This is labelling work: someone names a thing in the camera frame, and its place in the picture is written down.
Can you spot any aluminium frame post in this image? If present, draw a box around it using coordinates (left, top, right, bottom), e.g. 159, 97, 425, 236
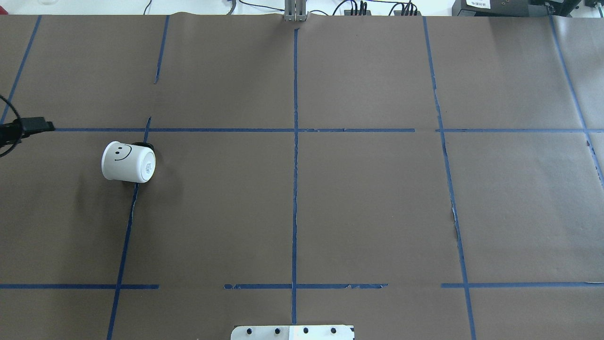
283, 0, 308, 22

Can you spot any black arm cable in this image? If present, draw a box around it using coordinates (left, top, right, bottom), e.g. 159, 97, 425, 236
0, 94, 24, 158

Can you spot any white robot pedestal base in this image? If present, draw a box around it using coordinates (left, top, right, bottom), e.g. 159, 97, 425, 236
230, 324, 355, 340

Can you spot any white smiley mug black handle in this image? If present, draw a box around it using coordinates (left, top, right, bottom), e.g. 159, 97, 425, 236
100, 141, 157, 183

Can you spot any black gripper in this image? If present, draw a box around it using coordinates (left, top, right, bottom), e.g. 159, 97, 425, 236
0, 118, 56, 147

